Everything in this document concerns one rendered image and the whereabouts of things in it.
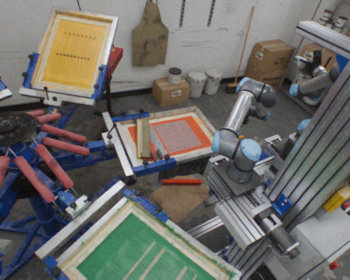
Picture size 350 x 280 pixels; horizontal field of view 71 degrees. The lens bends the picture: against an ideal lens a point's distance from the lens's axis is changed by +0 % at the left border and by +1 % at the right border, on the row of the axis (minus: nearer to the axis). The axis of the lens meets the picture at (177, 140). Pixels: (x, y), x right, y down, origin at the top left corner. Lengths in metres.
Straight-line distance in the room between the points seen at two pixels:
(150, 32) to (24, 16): 1.49
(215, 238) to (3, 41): 3.12
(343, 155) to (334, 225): 0.50
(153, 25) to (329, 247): 3.17
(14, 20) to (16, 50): 0.34
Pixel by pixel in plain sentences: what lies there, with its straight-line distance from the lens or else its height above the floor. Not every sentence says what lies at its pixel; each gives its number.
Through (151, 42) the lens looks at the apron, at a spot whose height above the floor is 0.88.
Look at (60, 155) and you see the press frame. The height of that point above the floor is 1.02.
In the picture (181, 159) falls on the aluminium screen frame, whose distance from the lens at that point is 1.83.
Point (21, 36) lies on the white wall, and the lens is 3.57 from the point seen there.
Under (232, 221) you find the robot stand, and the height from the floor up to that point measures 1.17.
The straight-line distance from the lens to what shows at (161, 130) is 2.09.
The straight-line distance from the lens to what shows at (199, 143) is 2.03.
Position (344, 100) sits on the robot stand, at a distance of 1.16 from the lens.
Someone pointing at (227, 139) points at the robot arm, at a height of 1.48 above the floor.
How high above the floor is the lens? 2.33
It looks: 43 degrees down
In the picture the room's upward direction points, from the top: 10 degrees clockwise
